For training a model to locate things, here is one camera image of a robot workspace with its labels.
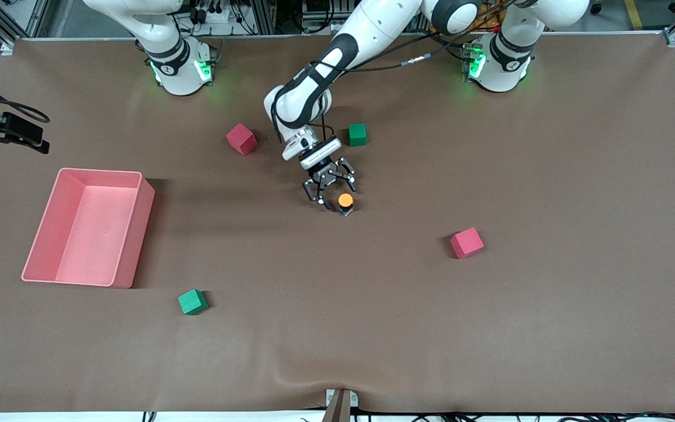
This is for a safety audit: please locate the white power strip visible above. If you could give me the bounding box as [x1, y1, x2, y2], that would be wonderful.
[194, 5, 234, 25]

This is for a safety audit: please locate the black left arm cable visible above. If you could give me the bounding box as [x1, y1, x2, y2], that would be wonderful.
[270, 0, 511, 144]

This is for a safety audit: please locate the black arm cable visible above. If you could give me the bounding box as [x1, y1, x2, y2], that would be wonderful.
[270, 0, 511, 144]
[0, 66, 51, 124]

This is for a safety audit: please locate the brown table mat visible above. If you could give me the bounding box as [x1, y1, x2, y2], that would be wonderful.
[0, 32, 675, 414]

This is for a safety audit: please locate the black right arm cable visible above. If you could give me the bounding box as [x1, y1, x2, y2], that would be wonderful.
[0, 66, 51, 124]

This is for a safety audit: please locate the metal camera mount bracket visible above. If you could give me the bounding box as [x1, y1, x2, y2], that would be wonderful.
[321, 388, 359, 422]

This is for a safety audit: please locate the pink plastic bin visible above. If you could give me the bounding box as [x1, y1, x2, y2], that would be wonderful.
[21, 168, 156, 289]

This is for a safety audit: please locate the aluminium frame post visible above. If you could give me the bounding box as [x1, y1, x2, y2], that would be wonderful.
[251, 0, 278, 36]

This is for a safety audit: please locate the pink foam cube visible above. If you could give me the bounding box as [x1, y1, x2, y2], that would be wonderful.
[449, 227, 485, 260]
[226, 123, 258, 156]

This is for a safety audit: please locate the orange snack bag pile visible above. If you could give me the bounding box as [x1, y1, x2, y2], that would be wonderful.
[466, 6, 502, 34]

